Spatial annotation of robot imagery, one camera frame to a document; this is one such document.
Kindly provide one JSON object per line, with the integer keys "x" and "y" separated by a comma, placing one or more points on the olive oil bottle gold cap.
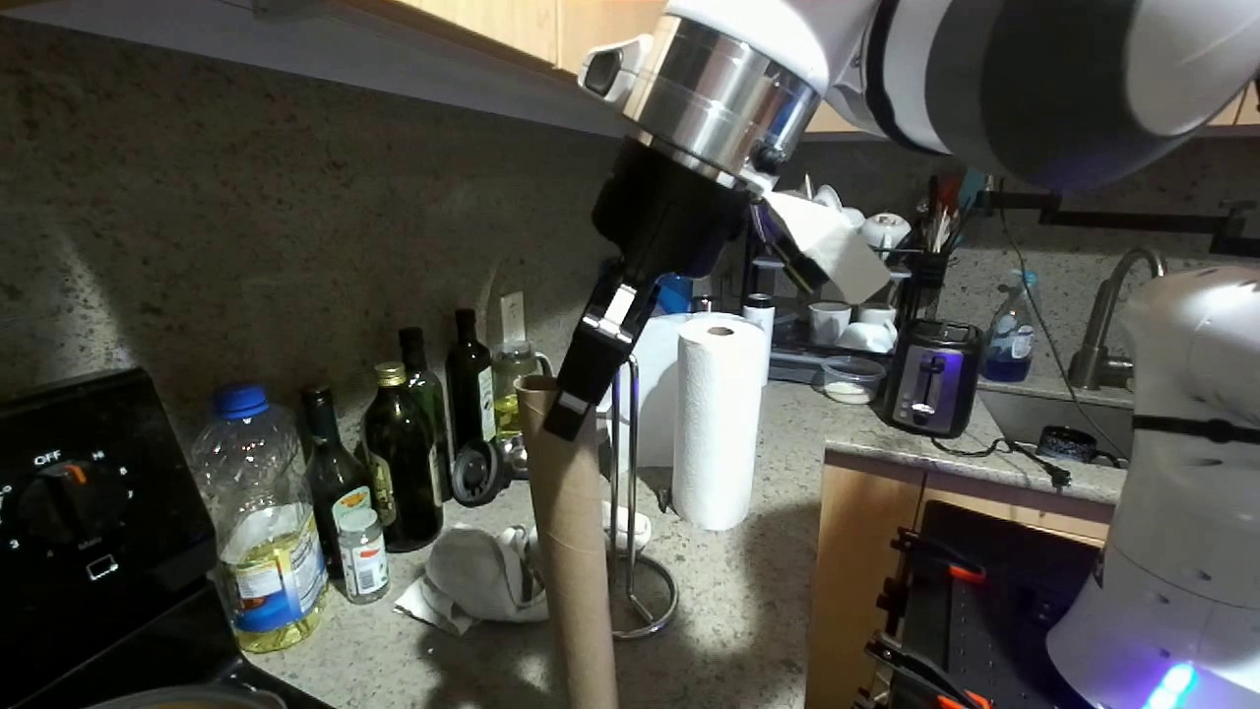
{"x": 400, "y": 458}

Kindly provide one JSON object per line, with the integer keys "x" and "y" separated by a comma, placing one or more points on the black orange clamp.
{"x": 928, "y": 572}

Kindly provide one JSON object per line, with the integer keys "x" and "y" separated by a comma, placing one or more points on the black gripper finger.
{"x": 596, "y": 361}

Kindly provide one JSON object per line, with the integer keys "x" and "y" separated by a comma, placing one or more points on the white ceramic bowl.
{"x": 888, "y": 228}

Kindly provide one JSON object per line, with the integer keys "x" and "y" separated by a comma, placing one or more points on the white wall outlet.
{"x": 512, "y": 322}

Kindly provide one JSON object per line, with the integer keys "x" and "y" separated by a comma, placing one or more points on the small spice jar white lid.
{"x": 359, "y": 555}

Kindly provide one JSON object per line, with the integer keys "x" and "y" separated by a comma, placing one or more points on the white paper towel roll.
{"x": 716, "y": 419}

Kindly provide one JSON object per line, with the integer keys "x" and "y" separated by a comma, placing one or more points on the blue dish soap bottle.
{"x": 1008, "y": 343}

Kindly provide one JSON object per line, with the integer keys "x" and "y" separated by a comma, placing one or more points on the metal paper towel holder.
{"x": 631, "y": 527}

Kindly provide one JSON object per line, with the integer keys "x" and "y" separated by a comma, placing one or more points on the plastic oil bottle blue cap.
{"x": 261, "y": 527}

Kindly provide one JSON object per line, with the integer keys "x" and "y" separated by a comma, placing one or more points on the white ceramic mug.
{"x": 870, "y": 331}
{"x": 828, "y": 326}

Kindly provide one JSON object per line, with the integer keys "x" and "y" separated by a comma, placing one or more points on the black dish rack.
{"x": 839, "y": 361}

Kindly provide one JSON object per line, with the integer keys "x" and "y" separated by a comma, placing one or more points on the white plastic bottle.
{"x": 756, "y": 330}

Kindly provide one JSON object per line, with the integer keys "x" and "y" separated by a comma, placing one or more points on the slim green glass bottle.
{"x": 425, "y": 397}

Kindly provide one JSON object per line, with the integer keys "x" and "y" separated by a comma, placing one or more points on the black utensil holder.
{"x": 934, "y": 256}

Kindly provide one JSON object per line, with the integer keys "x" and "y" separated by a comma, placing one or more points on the brown cardboard paper roll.
{"x": 576, "y": 563}

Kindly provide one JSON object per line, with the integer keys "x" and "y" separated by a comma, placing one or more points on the black electric stove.
{"x": 92, "y": 553}

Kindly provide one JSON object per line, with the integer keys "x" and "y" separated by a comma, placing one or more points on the small dark glass bottle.
{"x": 327, "y": 479}

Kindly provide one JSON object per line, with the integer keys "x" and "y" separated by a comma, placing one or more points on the dark bottle white label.
{"x": 468, "y": 381}

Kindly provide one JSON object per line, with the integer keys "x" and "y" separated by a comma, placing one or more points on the glass cruet with yellow oil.
{"x": 512, "y": 381}

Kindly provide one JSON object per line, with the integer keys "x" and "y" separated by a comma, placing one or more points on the crumpled white cloth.
{"x": 474, "y": 578}

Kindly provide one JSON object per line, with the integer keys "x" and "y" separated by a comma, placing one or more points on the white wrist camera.
{"x": 831, "y": 243}

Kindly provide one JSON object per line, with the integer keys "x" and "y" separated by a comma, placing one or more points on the wooden upper cabinets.
{"x": 526, "y": 21}

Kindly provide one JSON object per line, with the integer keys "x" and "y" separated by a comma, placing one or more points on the black toaster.
{"x": 932, "y": 381}

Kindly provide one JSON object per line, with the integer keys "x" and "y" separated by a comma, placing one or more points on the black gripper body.
{"x": 671, "y": 218}

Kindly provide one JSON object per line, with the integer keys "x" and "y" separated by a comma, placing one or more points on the wooden lower cabinet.
{"x": 852, "y": 578}

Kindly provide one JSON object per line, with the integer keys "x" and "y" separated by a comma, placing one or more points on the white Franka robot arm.
{"x": 1050, "y": 81}

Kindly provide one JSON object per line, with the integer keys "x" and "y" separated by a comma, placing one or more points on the steel kitchen faucet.
{"x": 1094, "y": 349}

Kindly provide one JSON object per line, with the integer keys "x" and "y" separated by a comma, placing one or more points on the black round lid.
{"x": 474, "y": 473}

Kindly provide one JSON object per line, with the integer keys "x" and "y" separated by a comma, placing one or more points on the blue lidded jar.
{"x": 674, "y": 297}

